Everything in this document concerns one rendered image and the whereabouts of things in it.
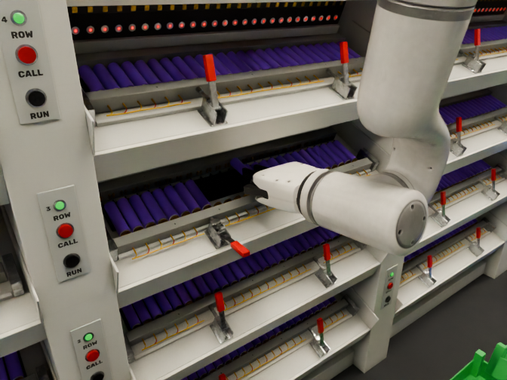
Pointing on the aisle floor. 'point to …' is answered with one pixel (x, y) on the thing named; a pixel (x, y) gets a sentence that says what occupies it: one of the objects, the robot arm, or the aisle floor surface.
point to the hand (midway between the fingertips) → (256, 176)
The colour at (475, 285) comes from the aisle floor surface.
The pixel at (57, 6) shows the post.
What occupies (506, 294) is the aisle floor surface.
